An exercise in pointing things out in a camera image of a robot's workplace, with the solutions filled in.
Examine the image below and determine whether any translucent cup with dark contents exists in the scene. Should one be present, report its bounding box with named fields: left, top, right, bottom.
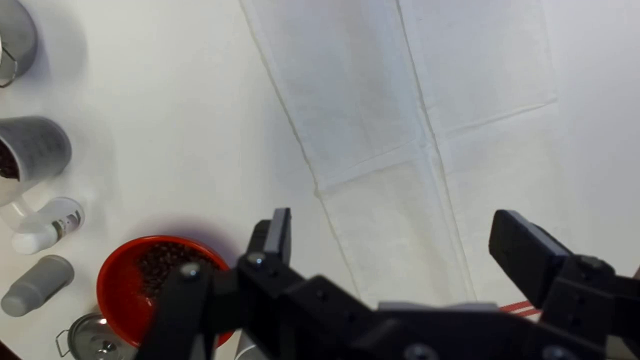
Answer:
left=0, top=116, right=74, bottom=196

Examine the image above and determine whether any small white bottle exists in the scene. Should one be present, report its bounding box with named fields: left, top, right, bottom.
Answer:
left=10, top=194, right=87, bottom=256

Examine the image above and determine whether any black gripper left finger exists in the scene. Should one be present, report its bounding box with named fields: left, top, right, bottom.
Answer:
left=136, top=206, right=362, bottom=360

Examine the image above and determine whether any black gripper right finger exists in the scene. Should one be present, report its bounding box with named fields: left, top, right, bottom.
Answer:
left=489, top=208, right=640, bottom=360

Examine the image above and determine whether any grey shaker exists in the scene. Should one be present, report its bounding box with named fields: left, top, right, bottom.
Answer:
left=0, top=254, right=77, bottom=317

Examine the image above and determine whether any red bowl with dark beans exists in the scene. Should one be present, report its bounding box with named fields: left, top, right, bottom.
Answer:
left=96, top=233, right=237, bottom=350

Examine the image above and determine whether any white towel with red stripes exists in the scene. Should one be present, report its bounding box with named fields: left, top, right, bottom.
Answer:
left=238, top=0, right=562, bottom=324

